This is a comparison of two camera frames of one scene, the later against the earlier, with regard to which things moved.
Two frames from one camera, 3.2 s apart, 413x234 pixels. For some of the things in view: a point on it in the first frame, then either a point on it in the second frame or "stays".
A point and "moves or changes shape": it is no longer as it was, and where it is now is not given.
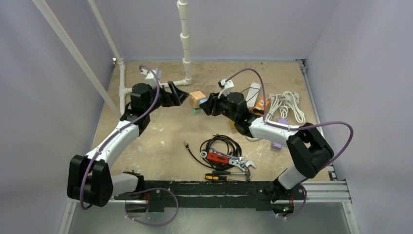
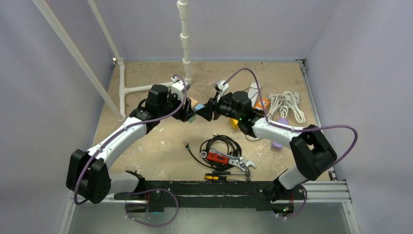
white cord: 286,98 stays
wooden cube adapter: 195,97 moves or changes shape
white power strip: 252,94 stays
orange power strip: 260,105 stays
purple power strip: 276,145 stays
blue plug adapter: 203,100 to 198,106
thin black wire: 251,97 stays
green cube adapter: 196,110 moves or changes shape
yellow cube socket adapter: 232,124 stays
